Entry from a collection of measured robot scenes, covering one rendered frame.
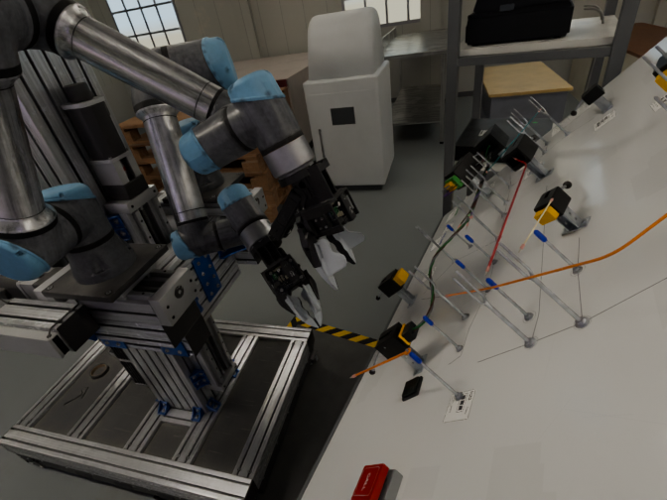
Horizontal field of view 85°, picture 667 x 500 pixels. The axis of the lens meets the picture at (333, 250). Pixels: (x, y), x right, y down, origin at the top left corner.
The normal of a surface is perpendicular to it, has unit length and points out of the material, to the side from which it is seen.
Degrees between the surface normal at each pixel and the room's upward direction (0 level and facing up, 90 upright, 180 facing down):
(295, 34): 90
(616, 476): 48
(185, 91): 72
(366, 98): 90
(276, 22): 90
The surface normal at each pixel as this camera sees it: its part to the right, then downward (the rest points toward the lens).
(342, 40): -0.29, 0.29
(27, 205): 0.86, 0.45
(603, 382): -0.75, -0.66
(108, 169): -0.25, 0.58
